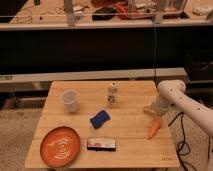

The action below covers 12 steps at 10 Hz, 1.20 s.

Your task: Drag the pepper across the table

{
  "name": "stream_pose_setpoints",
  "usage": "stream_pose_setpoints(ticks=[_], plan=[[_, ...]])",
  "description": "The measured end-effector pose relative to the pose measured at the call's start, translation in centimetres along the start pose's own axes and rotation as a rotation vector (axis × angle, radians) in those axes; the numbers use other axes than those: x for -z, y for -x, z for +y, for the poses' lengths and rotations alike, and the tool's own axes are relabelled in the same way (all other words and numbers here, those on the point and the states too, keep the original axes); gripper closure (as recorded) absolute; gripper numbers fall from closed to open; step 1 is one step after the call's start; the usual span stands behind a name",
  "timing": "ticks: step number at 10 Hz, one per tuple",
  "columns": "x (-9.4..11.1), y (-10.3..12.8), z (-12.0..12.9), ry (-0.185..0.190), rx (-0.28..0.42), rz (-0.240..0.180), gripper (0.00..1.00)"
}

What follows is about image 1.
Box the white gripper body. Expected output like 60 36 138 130
143 105 166 117

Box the orange pepper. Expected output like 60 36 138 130
147 117 161 139

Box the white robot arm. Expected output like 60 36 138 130
143 80 213 140

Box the small white bottle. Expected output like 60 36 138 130
107 82 118 106

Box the black bin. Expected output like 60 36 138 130
183 50 213 80

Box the blue sponge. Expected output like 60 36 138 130
90 110 110 129

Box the black rectangular box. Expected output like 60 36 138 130
87 138 116 151

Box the wooden table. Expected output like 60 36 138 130
25 81 179 169

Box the translucent plastic cup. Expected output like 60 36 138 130
60 90 78 113

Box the orange plate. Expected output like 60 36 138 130
40 126 80 168

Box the black cable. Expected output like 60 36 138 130
167 111 193 171

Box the metal shelf rail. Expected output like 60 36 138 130
0 67 187 93

